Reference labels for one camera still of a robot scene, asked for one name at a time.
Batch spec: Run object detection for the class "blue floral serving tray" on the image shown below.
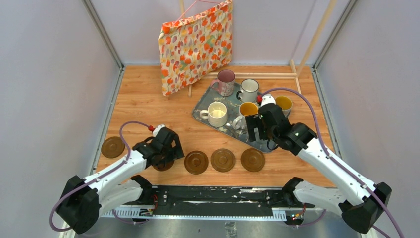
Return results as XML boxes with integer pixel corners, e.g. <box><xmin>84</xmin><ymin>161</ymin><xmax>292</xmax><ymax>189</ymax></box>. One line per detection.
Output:
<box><xmin>191</xmin><ymin>82</ymin><xmax>279</xmax><ymax>154</ymax></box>

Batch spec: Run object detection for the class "blue butterfly mug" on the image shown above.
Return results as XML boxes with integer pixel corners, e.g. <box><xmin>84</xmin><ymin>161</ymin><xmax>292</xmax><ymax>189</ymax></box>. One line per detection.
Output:
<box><xmin>275</xmin><ymin>96</ymin><xmax>293</xmax><ymax>118</ymax></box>

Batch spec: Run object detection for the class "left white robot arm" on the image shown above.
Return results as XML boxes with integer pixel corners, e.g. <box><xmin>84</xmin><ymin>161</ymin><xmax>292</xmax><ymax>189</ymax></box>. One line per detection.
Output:
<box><xmin>50</xmin><ymin>124</ymin><xmax>184</xmax><ymax>235</ymax></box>

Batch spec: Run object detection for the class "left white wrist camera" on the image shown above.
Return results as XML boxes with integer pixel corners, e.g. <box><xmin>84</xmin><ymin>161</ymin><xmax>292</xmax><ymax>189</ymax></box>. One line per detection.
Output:
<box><xmin>152</xmin><ymin>124</ymin><xmax>166</xmax><ymax>137</ymax></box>

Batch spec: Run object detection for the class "aluminium rail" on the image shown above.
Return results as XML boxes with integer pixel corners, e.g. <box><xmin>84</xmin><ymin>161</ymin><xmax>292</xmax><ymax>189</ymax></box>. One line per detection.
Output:
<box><xmin>104</xmin><ymin>190</ymin><xmax>322</xmax><ymax>222</ymax></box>

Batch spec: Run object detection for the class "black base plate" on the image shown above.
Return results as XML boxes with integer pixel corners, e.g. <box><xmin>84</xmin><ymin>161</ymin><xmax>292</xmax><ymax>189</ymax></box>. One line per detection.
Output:
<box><xmin>127</xmin><ymin>185</ymin><xmax>307</xmax><ymax>218</ymax></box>

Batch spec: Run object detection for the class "floral fabric bag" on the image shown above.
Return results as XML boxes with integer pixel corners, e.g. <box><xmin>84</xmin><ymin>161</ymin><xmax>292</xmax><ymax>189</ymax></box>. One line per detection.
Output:
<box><xmin>158</xmin><ymin>0</ymin><xmax>233</xmax><ymax>96</ymax></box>

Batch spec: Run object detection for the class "white mug black handle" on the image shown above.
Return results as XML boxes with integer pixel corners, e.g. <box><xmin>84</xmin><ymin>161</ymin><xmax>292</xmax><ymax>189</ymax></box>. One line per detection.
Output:
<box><xmin>236</xmin><ymin>79</ymin><xmax>259</xmax><ymax>103</ymax></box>

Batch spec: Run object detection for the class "brown round coaster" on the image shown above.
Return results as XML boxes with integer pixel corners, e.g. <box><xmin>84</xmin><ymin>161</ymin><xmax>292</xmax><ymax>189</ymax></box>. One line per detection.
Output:
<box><xmin>184</xmin><ymin>150</ymin><xmax>209</xmax><ymax>175</ymax></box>
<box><xmin>240</xmin><ymin>148</ymin><xmax>265</xmax><ymax>172</ymax></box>
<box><xmin>101</xmin><ymin>136</ymin><xmax>125</xmax><ymax>159</ymax></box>
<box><xmin>210</xmin><ymin>148</ymin><xmax>236</xmax><ymax>173</ymax></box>
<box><xmin>152</xmin><ymin>160</ymin><xmax>174</xmax><ymax>172</ymax></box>

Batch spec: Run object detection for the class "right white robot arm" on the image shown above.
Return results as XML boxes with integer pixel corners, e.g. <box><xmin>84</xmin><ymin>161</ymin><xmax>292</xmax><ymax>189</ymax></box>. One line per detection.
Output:
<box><xmin>245</xmin><ymin>103</ymin><xmax>392</xmax><ymax>234</ymax></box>

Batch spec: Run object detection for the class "pink mug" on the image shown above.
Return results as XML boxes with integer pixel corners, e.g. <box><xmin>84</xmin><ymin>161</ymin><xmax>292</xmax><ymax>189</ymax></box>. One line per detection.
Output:
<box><xmin>210</xmin><ymin>69</ymin><xmax>236</xmax><ymax>97</ymax></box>

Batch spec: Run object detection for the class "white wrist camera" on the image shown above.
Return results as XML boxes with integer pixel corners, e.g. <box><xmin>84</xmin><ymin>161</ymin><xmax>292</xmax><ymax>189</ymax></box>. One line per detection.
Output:
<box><xmin>260</xmin><ymin>94</ymin><xmax>276</xmax><ymax>107</ymax></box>
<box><xmin>152</xmin><ymin>124</ymin><xmax>166</xmax><ymax>137</ymax></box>

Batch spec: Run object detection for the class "white floral mug yellow inside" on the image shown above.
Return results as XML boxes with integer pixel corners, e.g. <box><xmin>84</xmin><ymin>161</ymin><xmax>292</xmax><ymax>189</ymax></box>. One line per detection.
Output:
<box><xmin>232</xmin><ymin>102</ymin><xmax>258</xmax><ymax>130</ymax></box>

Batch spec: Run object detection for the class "cream ribbed mug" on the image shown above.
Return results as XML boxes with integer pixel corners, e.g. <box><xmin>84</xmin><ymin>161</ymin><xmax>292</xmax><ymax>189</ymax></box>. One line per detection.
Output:
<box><xmin>199</xmin><ymin>102</ymin><xmax>228</xmax><ymax>127</ymax></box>

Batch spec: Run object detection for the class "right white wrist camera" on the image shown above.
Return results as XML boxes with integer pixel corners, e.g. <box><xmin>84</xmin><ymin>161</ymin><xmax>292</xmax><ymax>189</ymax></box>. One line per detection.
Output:
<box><xmin>260</xmin><ymin>94</ymin><xmax>276</xmax><ymax>107</ymax></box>

